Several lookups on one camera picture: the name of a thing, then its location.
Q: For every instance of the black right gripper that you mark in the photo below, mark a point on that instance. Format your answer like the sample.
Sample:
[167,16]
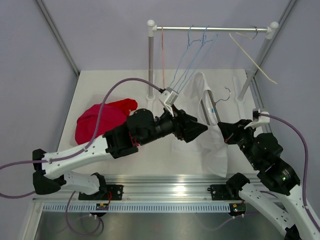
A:
[230,131]

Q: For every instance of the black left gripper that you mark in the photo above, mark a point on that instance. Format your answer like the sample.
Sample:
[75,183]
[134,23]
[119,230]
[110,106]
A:
[185,126]

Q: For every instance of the white t shirt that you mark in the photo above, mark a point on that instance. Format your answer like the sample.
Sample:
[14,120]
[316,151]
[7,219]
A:
[195,100]

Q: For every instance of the crimson t shirt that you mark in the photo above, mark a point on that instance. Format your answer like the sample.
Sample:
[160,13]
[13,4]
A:
[110,118]

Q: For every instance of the light blue wire hanger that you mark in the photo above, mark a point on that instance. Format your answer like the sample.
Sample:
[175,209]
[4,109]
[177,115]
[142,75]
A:
[190,53]

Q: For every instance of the pink wire hanger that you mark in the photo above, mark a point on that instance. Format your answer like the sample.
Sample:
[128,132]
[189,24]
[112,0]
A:
[163,57]

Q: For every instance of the red t shirt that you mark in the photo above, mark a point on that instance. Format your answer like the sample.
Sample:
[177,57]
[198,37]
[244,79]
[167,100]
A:
[125,105]

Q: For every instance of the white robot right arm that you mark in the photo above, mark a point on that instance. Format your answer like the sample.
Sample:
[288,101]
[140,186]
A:
[297,220]

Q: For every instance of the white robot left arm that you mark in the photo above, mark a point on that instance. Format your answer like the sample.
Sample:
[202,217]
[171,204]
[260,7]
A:
[55,171]

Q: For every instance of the metal clothes rack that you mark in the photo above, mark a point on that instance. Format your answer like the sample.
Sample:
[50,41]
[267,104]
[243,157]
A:
[270,35]

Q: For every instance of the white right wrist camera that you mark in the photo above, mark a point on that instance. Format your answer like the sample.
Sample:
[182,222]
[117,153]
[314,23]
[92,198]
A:
[259,118]

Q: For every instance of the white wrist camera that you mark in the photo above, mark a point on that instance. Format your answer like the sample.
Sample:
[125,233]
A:
[259,118]
[167,99]

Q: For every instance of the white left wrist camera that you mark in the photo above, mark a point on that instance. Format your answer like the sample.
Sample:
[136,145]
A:
[167,99]

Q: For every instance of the black right mount plate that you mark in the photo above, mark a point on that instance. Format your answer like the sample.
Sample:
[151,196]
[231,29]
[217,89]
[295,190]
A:
[227,191]

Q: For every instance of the black mount plate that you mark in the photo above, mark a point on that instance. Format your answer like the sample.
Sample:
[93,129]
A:
[114,191]
[227,191]

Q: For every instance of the white slotted cable duct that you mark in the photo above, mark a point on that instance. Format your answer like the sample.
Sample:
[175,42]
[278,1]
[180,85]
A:
[117,207]

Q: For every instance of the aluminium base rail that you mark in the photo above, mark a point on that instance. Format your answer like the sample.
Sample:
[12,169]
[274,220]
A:
[137,189]

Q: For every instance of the black left mount plate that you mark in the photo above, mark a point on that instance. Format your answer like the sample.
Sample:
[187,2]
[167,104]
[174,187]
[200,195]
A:
[114,191]

